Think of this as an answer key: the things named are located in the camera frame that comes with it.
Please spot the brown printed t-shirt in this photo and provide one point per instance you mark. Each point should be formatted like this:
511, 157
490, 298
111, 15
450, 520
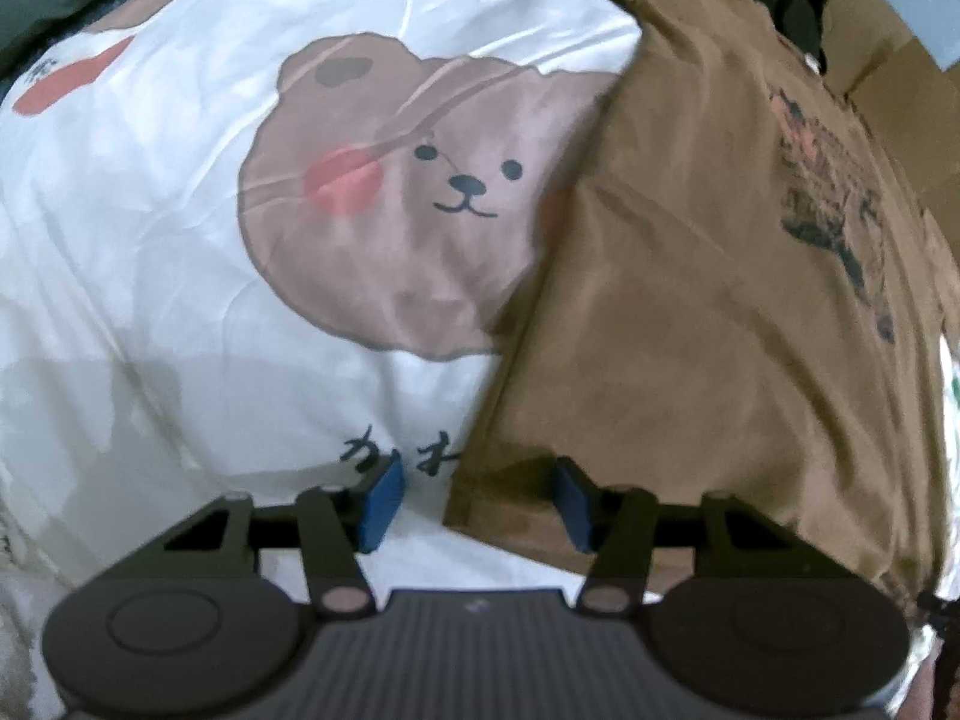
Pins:
675, 277

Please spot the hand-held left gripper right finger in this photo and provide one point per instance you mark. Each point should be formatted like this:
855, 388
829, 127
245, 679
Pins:
574, 506

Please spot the white bear print blanket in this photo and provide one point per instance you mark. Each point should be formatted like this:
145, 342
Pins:
187, 277

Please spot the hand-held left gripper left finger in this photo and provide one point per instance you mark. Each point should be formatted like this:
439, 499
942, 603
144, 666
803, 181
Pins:
382, 506

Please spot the folded cardboard sheet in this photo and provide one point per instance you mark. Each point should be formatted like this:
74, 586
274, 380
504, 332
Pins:
900, 90

